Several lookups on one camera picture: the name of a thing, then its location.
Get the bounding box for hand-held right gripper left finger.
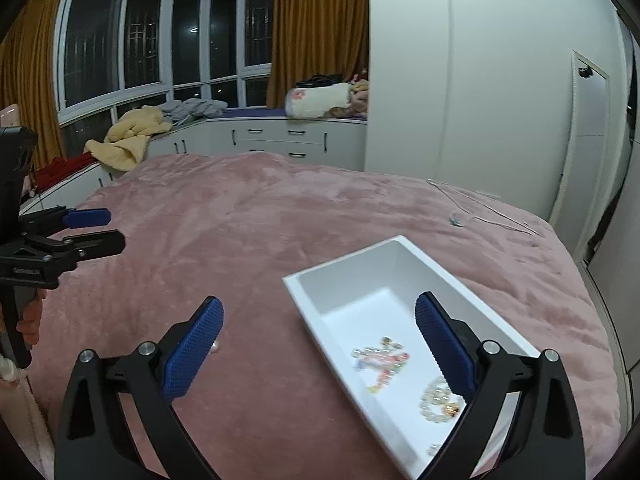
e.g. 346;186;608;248
54;296;225;480

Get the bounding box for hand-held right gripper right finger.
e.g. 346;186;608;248
415;291;586;480

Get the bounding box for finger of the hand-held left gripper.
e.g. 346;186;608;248
0;230;126;273
17;205;112;236

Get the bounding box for white bead bracelet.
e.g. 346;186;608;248
419;376;468;426

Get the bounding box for colourful bead bracelet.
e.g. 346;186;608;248
362;352;411;393

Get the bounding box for white storage box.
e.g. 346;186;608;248
282;234;543;480

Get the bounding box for person's left hand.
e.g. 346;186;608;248
15;290;48;348

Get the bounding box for red cloth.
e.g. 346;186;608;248
32;152;98;192

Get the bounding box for yellow fleece blanket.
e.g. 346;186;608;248
84;106;173;172

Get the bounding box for mustard curtain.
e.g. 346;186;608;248
0;0;68;166
266;0;371;108

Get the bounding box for grey clothes pile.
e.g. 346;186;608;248
160;97;230;123

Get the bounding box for bay window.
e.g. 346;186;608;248
55;0;278;141

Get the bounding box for white window seat cabinets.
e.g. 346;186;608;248
20;116;368;216

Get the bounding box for white door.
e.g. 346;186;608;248
547;49;611;261

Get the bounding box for folded floral blanket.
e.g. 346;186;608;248
284;82;353;120

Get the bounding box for pink clothes pile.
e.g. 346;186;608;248
349;66;370;120

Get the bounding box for black bag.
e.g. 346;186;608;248
295;74;346;88

